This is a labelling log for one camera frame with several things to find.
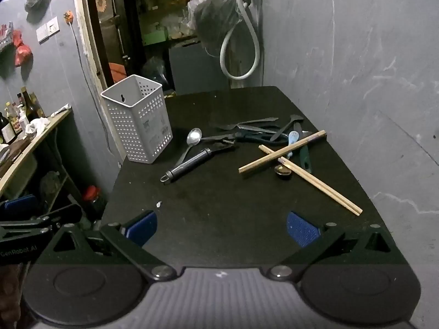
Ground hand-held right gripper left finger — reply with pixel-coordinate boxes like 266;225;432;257
34;210;178;283

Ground green handled knife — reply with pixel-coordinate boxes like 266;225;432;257
292;123;313;174

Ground pale door frame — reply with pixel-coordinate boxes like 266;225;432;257
71;0;115;110

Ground red lid jar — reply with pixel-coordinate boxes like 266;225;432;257
81;185;105;220

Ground group of bottles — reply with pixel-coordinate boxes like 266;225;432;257
0;87;45;145

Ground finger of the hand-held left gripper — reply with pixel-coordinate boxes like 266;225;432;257
0;195;39;218
0;204;83;242

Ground shiny metal spoon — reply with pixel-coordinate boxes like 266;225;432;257
175;128;203;167

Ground plain metal spoon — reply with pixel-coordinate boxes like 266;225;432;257
270;114;305;142

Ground grey cabinet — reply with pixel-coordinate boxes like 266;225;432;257
168;41;229;93

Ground steel tube with ring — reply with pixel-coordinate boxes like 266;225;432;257
160;141;238;183

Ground green box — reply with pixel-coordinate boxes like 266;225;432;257
142;29;168;46

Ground white cloth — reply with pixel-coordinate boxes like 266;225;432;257
25;117;53;135

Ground white perforated utensil basket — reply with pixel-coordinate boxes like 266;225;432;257
100;74;173;164

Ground dark wooden door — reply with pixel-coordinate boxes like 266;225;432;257
84;0;138;86

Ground white tube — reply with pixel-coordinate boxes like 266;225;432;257
50;103;71;117

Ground white hose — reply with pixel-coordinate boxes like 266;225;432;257
219;0;260;80

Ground grey hanging bag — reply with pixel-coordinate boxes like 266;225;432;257
25;0;54;23

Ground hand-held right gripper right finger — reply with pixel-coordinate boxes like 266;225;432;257
267;211;411;282

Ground blue white ceramic spoon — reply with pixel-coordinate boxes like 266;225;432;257
286;130;298;159

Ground red bag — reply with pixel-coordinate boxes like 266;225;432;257
0;22;14;53
14;30;33;68

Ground white plastic bag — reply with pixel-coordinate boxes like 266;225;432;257
168;14;187;38

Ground wooden side shelf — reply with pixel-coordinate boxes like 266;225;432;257
0;108;85;213

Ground dark handled kitchen scissors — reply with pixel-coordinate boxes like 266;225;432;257
201;125;292;146

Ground thin hanging wall cable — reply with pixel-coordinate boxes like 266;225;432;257
70;23;115;155

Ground hanging clear plastic bag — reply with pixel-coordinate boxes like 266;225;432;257
187;0;241;57

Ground black plastic bag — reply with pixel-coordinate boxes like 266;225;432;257
142;56;168;86

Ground white wall switch plate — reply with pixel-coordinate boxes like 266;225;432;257
36;16;61;44

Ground person's left forearm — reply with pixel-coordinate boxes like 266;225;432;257
0;264;26;329

